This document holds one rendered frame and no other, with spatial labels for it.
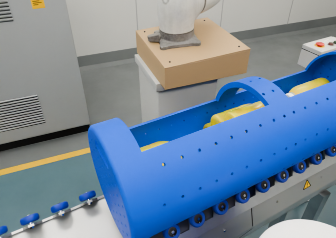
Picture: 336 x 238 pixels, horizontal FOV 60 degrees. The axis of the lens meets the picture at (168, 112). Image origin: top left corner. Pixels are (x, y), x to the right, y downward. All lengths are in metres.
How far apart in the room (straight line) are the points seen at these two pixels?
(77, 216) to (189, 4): 0.87
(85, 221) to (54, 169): 1.53
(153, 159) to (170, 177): 0.05
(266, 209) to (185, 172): 0.42
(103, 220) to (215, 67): 0.75
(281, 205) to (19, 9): 1.81
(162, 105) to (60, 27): 1.08
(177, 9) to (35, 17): 1.15
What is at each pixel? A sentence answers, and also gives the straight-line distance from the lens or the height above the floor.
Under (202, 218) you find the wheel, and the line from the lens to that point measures 0.79.
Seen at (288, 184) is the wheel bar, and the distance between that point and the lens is 0.98.
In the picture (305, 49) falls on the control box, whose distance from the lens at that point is 1.47.
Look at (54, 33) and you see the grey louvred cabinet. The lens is 2.16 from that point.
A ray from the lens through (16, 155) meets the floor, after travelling 2.61.
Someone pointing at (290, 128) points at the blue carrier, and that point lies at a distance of 0.77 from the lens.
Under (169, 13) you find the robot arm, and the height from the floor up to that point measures 1.25.
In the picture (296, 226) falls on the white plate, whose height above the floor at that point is 1.04.
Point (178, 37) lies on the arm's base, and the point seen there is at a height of 1.15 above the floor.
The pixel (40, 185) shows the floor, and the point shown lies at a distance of 2.29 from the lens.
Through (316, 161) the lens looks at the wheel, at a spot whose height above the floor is 0.96.
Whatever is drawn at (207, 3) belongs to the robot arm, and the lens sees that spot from 1.36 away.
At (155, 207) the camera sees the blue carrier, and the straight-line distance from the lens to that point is 0.60.
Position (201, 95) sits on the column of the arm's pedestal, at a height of 0.88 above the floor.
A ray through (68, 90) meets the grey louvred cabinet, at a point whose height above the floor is 0.46.
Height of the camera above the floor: 1.62
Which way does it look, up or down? 36 degrees down
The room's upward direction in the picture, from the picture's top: straight up
